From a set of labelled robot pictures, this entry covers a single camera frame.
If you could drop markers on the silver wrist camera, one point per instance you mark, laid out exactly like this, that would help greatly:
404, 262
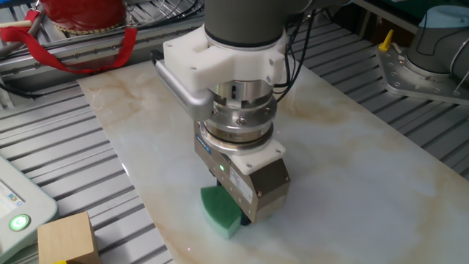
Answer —
183, 91

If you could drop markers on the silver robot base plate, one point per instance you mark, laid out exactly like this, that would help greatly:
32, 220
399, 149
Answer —
406, 80

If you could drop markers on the glossy marble pattern board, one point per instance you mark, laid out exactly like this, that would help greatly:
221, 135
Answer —
348, 176

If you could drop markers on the green sponge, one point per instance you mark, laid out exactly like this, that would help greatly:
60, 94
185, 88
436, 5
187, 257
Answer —
220, 212

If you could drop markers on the silver force torque sensor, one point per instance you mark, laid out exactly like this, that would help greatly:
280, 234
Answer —
238, 117

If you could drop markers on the white teach pendant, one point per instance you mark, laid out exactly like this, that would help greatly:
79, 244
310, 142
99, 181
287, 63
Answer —
29, 205

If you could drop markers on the light wooden block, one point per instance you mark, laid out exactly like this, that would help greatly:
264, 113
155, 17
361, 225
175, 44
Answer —
67, 238

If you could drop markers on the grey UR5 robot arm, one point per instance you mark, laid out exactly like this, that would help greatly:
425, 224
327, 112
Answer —
245, 18

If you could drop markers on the red fire extinguisher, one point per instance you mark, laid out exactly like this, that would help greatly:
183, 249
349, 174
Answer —
84, 12

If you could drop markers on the grey metal tube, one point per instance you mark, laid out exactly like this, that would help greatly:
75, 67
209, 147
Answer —
20, 40

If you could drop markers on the silver Schunk gripper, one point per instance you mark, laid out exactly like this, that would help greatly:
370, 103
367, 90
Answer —
267, 190

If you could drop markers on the white gripper adapter plate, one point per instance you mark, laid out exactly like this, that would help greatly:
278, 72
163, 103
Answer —
260, 159

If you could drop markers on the yellow plastic peg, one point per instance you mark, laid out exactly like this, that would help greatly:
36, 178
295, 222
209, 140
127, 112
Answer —
386, 42

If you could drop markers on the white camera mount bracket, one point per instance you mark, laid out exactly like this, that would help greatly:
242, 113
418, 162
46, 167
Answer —
205, 62

